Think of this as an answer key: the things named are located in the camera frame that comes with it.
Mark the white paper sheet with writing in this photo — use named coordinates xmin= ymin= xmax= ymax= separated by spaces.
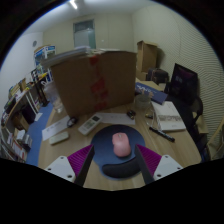
xmin=41 ymin=115 xmax=73 ymax=142

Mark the black coiled cable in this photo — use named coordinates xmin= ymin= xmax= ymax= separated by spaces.
xmin=66 ymin=116 xmax=79 ymax=129

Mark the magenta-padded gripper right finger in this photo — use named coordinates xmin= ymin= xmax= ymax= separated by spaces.
xmin=134 ymin=144 xmax=184 ymax=185

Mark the black floor stand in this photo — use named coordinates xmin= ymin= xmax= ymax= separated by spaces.
xmin=31 ymin=68 xmax=49 ymax=108

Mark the blue and white cabinet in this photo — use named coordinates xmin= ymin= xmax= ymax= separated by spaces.
xmin=33 ymin=44 xmax=57 ymax=68

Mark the shelf unit with books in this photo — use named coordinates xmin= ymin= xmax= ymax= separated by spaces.
xmin=0 ymin=109 xmax=34 ymax=163

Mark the white remote with display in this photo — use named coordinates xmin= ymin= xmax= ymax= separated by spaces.
xmin=77 ymin=114 xmax=103 ymax=136

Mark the window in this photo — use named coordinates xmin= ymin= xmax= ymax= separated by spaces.
xmin=73 ymin=18 xmax=97 ymax=49

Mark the large cardboard box red tape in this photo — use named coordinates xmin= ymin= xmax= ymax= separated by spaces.
xmin=49 ymin=50 xmax=138 ymax=118

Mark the black marker pen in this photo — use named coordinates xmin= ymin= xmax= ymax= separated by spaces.
xmin=148 ymin=125 xmax=176 ymax=143

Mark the long wooden wall desk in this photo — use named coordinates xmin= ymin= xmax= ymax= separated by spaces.
xmin=3 ymin=74 xmax=46 ymax=118

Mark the black binder clip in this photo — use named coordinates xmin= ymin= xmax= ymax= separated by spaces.
xmin=126 ymin=109 xmax=137 ymax=120

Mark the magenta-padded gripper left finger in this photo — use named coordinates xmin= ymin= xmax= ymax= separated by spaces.
xmin=44 ymin=144 xmax=96 ymax=187

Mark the clear glass jar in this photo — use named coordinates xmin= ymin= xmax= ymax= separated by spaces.
xmin=44 ymin=81 xmax=65 ymax=113

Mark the open white book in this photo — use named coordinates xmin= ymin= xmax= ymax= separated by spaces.
xmin=151 ymin=100 xmax=187 ymax=133

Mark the black chair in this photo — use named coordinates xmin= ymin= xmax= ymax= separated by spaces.
xmin=191 ymin=96 xmax=205 ymax=126

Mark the plain white paper sheet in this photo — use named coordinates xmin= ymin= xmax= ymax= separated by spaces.
xmin=94 ymin=112 xmax=137 ymax=126

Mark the blue mouse pad black rest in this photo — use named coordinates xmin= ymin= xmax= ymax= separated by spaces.
xmin=90 ymin=124 xmax=146 ymax=180

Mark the clear plastic cup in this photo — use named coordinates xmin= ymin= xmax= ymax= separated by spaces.
xmin=134 ymin=93 xmax=152 ymax=112

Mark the blue book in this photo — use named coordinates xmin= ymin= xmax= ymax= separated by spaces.
xmin=134 ymin=81 xmax=169 ymax=105

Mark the dark monitor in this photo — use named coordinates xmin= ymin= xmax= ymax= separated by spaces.
xmin=168 ymin=63 xmax=199 ymax=106

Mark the pink computer mouse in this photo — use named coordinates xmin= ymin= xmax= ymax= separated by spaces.
xmin=111 ymin=132 xmax=133 ymax=158

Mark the dark bag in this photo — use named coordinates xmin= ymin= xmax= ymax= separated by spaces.
xmin=145 ymin=68 xmax=170 ymax=85

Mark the ceiling light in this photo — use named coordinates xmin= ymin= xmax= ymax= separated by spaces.
xmin=68 ymin=0 xmax=79 ymax=10

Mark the tall open cardboard box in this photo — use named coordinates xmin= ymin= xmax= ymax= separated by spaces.
xmin=136 ymin=40 xmax=159 ymax=74

